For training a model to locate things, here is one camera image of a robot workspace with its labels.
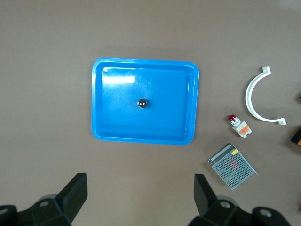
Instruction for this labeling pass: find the orange box with hole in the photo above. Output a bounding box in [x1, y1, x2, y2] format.
[290, 125, 301, 153]

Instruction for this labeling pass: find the red pushbutton orange white body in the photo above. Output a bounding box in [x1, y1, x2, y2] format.
[227, 114, 250, 139]

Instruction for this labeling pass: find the brown table mat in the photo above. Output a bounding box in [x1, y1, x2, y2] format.
[0, 0, 301, 226]

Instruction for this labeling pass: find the black cylindrical capacitor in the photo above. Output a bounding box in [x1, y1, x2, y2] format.
[136, 98, 149, 110]

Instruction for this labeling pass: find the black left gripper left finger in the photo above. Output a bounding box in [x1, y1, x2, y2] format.
[0, 173, 88, 226]

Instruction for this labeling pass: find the blue plastic tray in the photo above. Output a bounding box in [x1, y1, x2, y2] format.
[91, 57, 201, 147]

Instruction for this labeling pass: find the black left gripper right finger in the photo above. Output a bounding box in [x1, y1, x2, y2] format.
[187, 174, 291, 226]

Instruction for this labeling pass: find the metal mesh power supply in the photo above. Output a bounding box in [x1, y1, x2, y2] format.
[207, 143, 259, 191]

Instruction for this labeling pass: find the large white curved clamp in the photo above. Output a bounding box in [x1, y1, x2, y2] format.
[245, 66, 288, 126]

